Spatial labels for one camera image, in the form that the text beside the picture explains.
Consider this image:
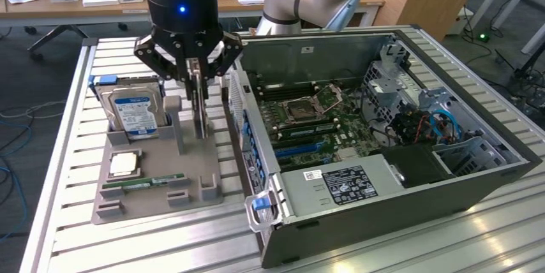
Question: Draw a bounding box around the red wire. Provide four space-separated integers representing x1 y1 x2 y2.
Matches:
416 116 428 142

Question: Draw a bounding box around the blue floor cable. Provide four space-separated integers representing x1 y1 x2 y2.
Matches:
0 119 34 240

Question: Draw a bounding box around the silver CPU chip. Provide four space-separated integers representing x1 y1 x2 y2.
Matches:
108 154 140 178

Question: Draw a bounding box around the green RAM stick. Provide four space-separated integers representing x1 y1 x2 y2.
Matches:
102 173 187 191
277 122 336 137

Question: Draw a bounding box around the graphics card with metal bracket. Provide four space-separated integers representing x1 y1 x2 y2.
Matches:
187 58 209 140

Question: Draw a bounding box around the silver disk bay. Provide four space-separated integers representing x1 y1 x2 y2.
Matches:
431 135 511 177
360 40 428 117

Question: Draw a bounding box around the grey parts rack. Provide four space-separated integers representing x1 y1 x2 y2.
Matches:
90 95 224 226

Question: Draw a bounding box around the blue wire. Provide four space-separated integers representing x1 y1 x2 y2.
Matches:
426 110 463 144

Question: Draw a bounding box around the hard disk with blue caddy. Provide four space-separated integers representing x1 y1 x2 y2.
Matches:
86 74 168 142

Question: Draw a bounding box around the white table leg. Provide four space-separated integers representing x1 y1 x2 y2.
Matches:
521 22 545 54

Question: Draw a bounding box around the blue case latch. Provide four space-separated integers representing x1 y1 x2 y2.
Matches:
251 198 273 212

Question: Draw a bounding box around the black plastic shroud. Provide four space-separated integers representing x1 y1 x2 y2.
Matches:
379 143 456 190

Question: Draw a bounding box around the grey open PC case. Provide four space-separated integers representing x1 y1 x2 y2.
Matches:
217 29 543 269

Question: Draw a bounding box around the black chair base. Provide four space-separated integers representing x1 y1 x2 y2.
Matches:
25 24 90 61

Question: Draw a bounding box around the grey power supply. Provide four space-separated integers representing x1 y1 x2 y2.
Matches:
277 154 404 217

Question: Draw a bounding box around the black wire bundle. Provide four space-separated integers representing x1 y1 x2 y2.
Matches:
368 110 422 146

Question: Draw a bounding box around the metal socket cover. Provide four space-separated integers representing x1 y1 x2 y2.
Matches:
314 83 346 115

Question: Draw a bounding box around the CPU socket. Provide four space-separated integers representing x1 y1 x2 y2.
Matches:
285 97 324 124

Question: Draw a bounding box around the silver chipset heat sink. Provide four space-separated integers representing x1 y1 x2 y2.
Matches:
335 148 362 161

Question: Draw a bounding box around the white floor cable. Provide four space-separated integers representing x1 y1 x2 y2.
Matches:
0 100 65 120

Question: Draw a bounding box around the white box with red button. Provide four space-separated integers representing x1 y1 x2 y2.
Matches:
452 14 468 36

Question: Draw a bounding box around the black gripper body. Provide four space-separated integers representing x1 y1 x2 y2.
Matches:
141 0 227 62

